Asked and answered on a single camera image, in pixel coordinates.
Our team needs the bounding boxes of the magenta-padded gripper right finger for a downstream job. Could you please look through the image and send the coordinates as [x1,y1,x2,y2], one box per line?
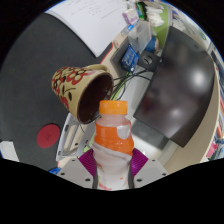
[127,148,169,190]

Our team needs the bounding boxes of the grey metal laptop stand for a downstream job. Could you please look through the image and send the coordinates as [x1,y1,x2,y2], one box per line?
[55,111,98,164]

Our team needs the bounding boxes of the white paper sheet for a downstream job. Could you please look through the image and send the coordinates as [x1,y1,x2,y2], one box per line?
[44,0,129,58]

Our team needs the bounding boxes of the small blue box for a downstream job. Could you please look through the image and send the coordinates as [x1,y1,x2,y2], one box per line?
[120,44,140,73]

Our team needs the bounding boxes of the flat round red coaster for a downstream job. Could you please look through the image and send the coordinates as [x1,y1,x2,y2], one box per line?
[35,123,62,149]

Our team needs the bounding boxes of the white paper label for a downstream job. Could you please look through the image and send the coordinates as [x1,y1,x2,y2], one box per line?
[0,139,21,163]

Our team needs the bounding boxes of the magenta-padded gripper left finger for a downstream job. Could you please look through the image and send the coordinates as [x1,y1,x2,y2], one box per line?
[59,148,100,190]

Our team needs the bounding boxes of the black tangled cables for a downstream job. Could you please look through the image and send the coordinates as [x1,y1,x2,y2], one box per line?
[111,68,158,101]

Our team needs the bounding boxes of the beige floral mug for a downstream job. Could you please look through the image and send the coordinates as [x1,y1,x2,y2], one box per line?
[50,64,114,125]

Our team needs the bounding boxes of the black computer monitor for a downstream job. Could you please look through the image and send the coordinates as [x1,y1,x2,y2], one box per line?
[133,25,216,148]

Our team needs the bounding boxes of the orange-capped drink bottle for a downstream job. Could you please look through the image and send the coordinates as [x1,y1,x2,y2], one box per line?
[91,100,136,192]

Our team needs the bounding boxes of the clear plastic box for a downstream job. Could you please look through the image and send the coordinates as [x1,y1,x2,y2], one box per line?
[128,19,153,54]

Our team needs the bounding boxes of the black desk mat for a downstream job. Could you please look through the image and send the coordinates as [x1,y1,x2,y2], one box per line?
[0,13,114,171]

